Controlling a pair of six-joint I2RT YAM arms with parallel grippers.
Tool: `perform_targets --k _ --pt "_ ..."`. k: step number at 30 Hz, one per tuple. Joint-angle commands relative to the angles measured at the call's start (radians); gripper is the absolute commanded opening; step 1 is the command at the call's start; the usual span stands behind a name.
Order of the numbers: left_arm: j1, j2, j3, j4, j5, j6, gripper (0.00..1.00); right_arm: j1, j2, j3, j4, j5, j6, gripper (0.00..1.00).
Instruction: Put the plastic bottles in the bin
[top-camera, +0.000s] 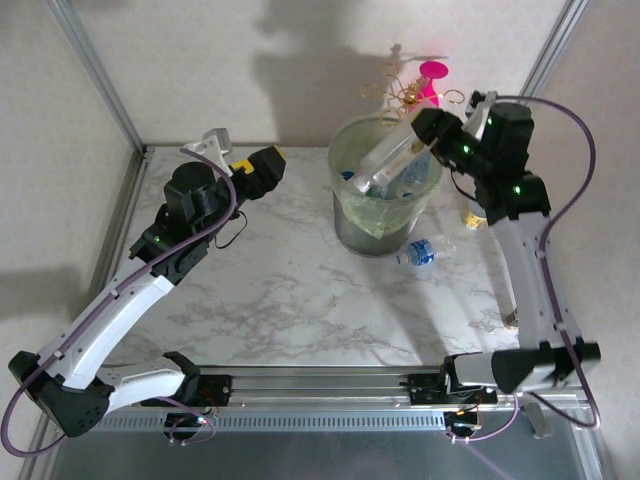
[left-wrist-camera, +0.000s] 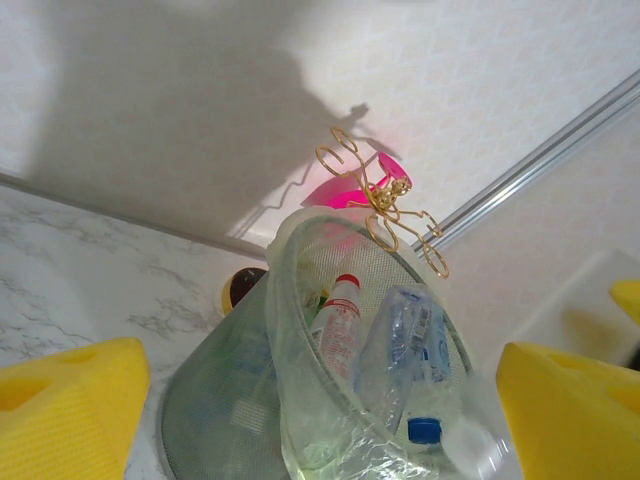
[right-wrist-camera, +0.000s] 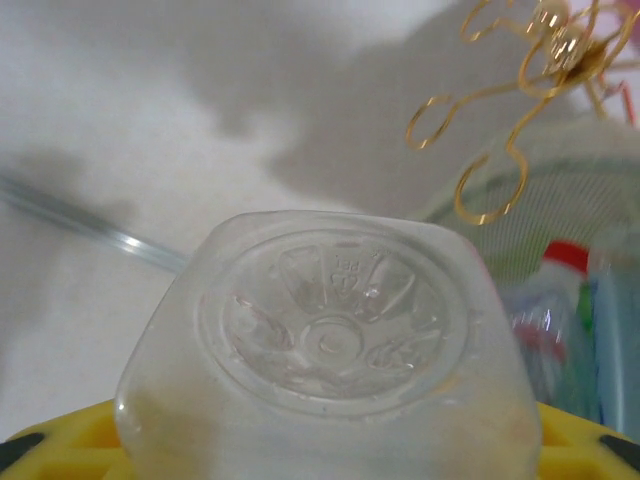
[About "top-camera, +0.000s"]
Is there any clear soda water bottle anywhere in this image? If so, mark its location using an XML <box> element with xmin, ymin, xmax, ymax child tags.
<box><xmin>397</xmin><ymin>147</ymin><xmax>435</xmax><ymax>200</ymax></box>

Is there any rectangular clear bottle white label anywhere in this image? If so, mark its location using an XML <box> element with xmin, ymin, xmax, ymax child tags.
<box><xmin>353</xmin><ymin>112</ymin><xmax>426</xmax><ymax>194</ymax></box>

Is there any green plastic bin liner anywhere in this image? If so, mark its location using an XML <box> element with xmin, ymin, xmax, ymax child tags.
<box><xmin>327</xmin><ymin>112</ymin><xmax>447</xmax><ymax>239</ymax></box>

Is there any grey waste bin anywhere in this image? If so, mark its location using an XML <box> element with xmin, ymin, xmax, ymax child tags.
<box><xmin>327</xmin><ymin>112</ymin><xmax>447</xmax><ymax>258</ymax></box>

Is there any pink plastic goblet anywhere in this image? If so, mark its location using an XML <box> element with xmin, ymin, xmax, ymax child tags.
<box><xmin>417</xmin><ymin>59</ymin><xmax>451</xmax><ymax>109</ymax></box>

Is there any yellow tin can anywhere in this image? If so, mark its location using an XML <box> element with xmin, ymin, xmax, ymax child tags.
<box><xmin>460</xmin><ymin>197</ymin><xmax>489</xmax><ymax>232</ymax></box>

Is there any clear water bottle blue label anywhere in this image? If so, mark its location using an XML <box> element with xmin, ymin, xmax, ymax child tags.
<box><xmin>396</xmin><ymin>234</ymin><xmax>457</xmax><ymax>270</ymax></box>

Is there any small circuit board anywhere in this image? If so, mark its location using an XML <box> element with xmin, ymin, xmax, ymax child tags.
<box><xmin>164</xmin><ymin>412</ymin><xmax>214</xmax><ymax>434</ymax></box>

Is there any grey metal lower shelf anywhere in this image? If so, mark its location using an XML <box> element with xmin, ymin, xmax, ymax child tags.
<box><xmin>22</xmin><ymin>430</ymin><xmax>609</xmax><ymax>480</ymax></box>

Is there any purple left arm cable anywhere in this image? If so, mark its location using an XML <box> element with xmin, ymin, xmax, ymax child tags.
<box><xmin>1</xmin><ymin>147</ymin><xmax>238</xmax><ymax>457</ymax></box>

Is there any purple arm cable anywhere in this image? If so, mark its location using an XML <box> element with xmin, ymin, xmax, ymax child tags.
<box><xmin>449</xmin><ymin>95</ymin><xmax>603</xmax><ymax>445</ymax></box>
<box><xmin>1</xmin><ymin>147</ymin><xmax>238</xmax><ymax>457</ymax></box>

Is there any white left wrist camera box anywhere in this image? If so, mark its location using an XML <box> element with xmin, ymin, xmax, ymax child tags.
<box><xmin>180</xmin><ymin>127</ymin><xmax>234</xmax><ymax>176</ymax></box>

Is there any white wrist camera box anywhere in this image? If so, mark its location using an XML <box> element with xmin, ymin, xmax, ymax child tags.
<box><xmin>180</xmin><ymin>127</ymin><xmax>234</xmax><ymax>176</ymax></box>
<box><xmin>464</xmin><ymin>89</ymin><xmax>500</xmax><ymax>143</ymax></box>

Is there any gold wire ornament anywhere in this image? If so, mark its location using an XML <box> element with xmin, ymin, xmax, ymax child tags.
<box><xmin>359</xmin><ymin>43</ymin><xmax>466</xmax><ymax>124</ymax></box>

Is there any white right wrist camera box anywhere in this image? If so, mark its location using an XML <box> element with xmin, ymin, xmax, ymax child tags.
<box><xmin>464</xmin><ymin>89</ymin><xmax>500</xmax><ymax>143</ymax></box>

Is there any aluminium side rail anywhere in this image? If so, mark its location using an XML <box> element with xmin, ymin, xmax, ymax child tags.
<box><xmin>79</xmin><ymin>145</ymin><xmax>155</xmax><ymax>326</ymax></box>

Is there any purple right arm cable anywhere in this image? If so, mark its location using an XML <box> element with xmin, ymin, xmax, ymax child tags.
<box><xmin>449</xmin><ymin>95</ymin><xmax>603</xmax><ymax>445</ymax></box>

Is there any aluminium frame post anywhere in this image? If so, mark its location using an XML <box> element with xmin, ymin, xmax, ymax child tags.
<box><xmin>519</xmin><ymin>0</ymin><xmax>586</xmax><ymax>101</ymax></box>
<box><xmin>47</xmin><ymin>0</ymin><xmax>149</xmax><ymax>156</ymax></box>

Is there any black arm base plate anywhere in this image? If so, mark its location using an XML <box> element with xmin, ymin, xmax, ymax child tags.
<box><xmin>398</xmin><ymin>372</ymin><xmax>500</xmax><ymax>406</ymax></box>
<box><xmin>189</xmin><ymin>373</ymin><xmax>234</xmax><ymax>407</ymax></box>

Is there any aluminium front rail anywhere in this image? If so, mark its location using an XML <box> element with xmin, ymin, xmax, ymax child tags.
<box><xmin>44</xmin><ymin>366</ymin><xmax>594</xmax><ymax>415</ymax></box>

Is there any grey slotted cable duct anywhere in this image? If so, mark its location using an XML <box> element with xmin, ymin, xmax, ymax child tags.
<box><xmin>94</xmin><ymin>412</ymin><xmax>446</xmax><ymax>432</ymax></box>

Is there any grey metal handle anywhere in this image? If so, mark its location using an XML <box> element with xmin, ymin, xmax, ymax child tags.
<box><xmin>521</xmin><ymin>401</ymin><xmax>550</xmax><ymax>440</ymax></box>

